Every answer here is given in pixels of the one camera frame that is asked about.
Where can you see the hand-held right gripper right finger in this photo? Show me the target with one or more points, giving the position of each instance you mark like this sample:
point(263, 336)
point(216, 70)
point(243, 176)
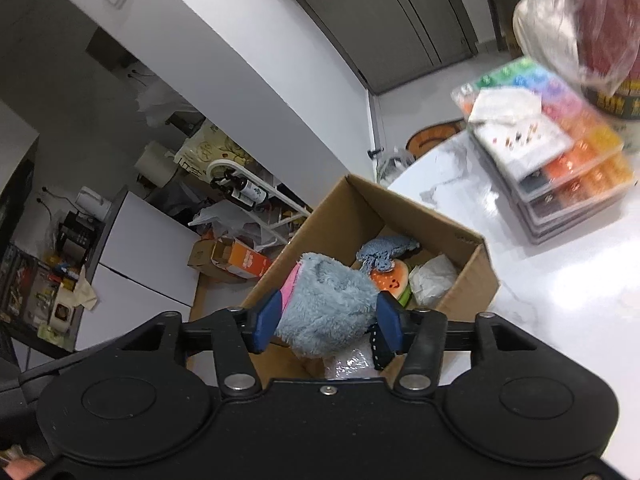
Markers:
point(389, 322)

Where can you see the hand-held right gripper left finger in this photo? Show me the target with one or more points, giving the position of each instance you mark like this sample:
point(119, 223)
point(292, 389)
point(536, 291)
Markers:
point(265, 320)

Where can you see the watermelon slice plush toy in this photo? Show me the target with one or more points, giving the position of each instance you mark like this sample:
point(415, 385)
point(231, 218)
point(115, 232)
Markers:
point(390, 280)

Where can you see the grey and pink plush toy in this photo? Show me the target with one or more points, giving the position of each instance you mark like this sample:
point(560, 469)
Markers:
point(330, 310)

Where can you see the white tissue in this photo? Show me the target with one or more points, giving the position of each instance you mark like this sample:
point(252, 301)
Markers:
point(432, 280)

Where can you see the blue fuzzy cloth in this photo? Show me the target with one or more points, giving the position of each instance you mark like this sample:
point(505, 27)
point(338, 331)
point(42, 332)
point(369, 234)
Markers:
point(387, 249)

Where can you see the brown cardboard box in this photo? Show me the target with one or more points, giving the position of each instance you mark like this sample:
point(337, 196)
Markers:
point(360, 210)

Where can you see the person's left hand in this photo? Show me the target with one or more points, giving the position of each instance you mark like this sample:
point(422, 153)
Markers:
point(17, 467)

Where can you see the orange and brown carton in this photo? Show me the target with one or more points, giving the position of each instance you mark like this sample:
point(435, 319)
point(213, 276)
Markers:
point(240, 260)

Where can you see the dark wine bottle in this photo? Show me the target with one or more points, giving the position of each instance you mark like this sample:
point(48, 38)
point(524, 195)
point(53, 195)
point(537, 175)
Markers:
point(242, 192)

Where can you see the white cabinet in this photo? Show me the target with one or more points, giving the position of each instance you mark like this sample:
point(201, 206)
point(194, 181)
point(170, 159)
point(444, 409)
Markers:
point(135, 260)

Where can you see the yellow printed bag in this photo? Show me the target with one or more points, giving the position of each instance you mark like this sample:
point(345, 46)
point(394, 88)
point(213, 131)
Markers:
point(210, 147)

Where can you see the orange doormat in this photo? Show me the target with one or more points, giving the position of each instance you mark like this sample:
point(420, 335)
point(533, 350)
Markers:
point(432, 137)

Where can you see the white paper roll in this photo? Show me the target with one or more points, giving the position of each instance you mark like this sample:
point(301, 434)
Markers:
point(155, 162)

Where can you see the white kettle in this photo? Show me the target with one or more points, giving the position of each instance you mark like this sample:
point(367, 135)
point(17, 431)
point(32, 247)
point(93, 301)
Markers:
point(92, 202)

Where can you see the white paper card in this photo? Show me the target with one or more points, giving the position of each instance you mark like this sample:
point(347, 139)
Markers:
point(515, 130)

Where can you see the stack of colourful bead boxes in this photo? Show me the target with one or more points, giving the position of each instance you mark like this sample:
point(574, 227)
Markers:
point(575, 180)

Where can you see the dark grey door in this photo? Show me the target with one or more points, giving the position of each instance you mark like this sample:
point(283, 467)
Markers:
point(390, 15)

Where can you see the clear plastic bag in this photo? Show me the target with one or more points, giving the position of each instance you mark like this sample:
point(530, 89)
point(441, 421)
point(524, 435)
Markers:
point(550, 35)

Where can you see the red instant noodle bucket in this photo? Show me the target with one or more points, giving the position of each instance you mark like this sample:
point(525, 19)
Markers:
point(610, 35)

